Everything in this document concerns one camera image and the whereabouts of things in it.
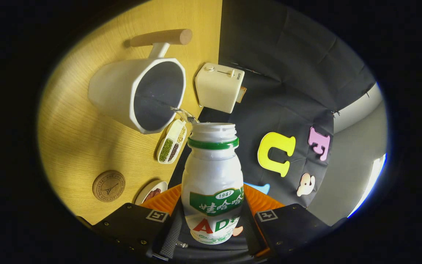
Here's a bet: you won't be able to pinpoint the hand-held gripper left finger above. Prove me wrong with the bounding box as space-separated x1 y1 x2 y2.
93 183 184 261

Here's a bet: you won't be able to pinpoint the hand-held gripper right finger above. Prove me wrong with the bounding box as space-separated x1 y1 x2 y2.
241 183 338 259

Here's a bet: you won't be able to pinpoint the white juice bottle green label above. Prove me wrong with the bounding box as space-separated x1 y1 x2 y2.
181 122 244 245

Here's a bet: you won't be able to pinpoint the round cork coaster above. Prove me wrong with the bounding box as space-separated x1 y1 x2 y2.
92 170 126 203

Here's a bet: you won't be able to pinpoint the white cup with wooden handle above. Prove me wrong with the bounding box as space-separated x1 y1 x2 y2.
88 29 193 135

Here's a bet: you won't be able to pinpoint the red meat slices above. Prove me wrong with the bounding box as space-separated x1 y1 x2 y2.
142 188 162 203

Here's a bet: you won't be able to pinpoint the round white plate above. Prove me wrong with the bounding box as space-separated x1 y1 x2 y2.
135 180 168 206

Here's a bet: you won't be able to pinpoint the white divided dish with beans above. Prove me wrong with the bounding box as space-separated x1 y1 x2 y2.
156 119 188 164

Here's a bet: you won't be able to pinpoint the wooden table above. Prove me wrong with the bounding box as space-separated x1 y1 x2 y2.
37 0 223 225

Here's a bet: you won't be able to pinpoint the white toaster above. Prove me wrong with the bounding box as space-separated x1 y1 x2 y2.
195 62 245 114

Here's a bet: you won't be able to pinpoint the black backdrop cloth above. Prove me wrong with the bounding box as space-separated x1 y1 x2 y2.
152 0 378 263

